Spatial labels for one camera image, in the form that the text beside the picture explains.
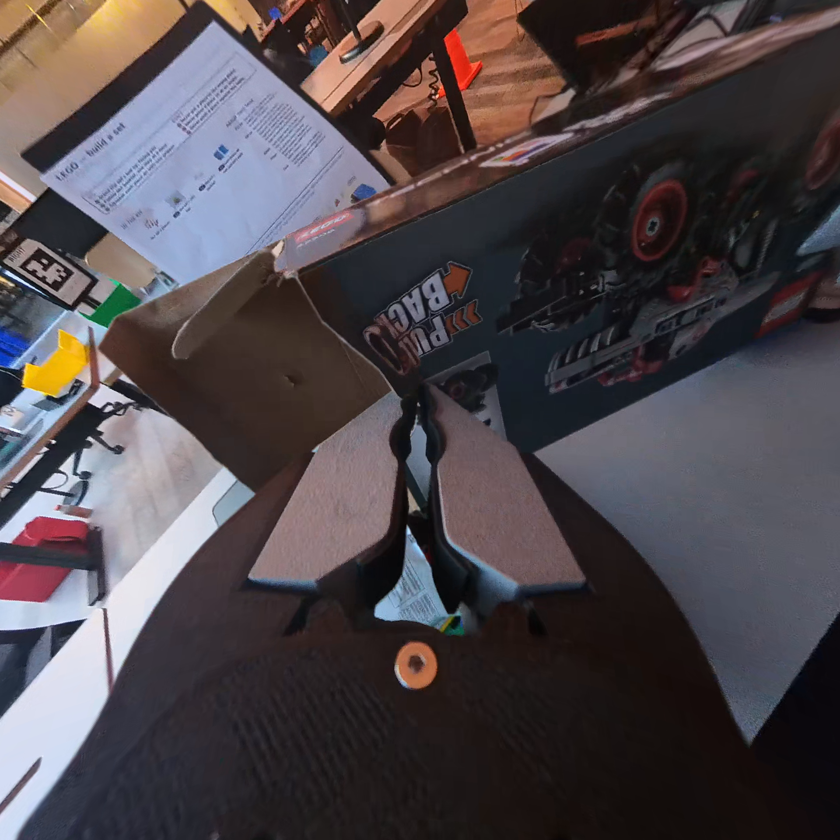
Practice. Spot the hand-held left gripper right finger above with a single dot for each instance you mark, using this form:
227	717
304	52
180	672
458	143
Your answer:
499	512

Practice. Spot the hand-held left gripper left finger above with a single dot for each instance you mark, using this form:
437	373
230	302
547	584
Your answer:
328	512

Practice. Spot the black lego set box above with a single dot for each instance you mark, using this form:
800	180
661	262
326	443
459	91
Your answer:
590	262

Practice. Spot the printed plastic parts bag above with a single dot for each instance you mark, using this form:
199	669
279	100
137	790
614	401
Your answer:
413	590

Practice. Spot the black office chair base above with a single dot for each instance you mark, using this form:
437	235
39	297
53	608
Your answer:
92	453

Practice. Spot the red plastic bin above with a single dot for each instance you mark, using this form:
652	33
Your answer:
39	558

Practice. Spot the green plastic bin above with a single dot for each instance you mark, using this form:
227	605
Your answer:
115	305

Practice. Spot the yellow plastic bin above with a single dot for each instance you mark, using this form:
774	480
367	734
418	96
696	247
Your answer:
56	367

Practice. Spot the black and white marker tag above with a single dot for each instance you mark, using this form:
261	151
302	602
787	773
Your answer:
46	272

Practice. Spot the white instruction sheet sign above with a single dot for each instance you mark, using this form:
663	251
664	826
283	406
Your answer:
197	144

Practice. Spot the orange traffic cone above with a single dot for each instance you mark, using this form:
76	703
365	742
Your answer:
463	62

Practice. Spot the wooden desk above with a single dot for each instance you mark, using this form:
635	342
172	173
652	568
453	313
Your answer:
387	59

